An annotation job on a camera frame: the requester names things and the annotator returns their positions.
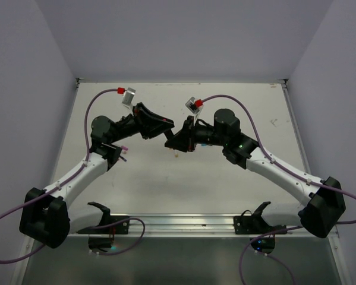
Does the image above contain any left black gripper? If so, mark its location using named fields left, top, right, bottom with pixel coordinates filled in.
left=109, top=102, right=174, bottom=144

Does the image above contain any black marker pen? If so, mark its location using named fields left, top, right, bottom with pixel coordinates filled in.
left=163, top=118, right=175, bottom=140

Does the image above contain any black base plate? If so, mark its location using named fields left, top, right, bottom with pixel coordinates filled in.
left=233, top=216, right=286, bottom=235
left=77, top=215, right=129, bottom=235

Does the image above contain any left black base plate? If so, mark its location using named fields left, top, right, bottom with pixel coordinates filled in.
left=77, top=215, right=129, bottom=235

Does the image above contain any aluminium mounting rail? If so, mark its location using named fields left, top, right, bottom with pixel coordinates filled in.
left=25, top=212, right=339, bottom=238

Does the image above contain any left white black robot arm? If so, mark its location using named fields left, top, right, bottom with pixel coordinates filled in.
left=19, top=103, right=174, bottom=248

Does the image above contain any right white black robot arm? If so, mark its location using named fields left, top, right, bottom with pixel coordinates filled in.
left=165, top=109, right=346, bottom=238

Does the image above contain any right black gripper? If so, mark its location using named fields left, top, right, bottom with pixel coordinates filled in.
left=165, top=115, right=228, bottom=151

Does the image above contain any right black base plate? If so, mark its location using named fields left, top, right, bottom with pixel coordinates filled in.
left=233, top=216, right=286, bottom=235

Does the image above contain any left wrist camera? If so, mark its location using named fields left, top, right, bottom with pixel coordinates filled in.
left=121, top=88, right=136, bottom=112

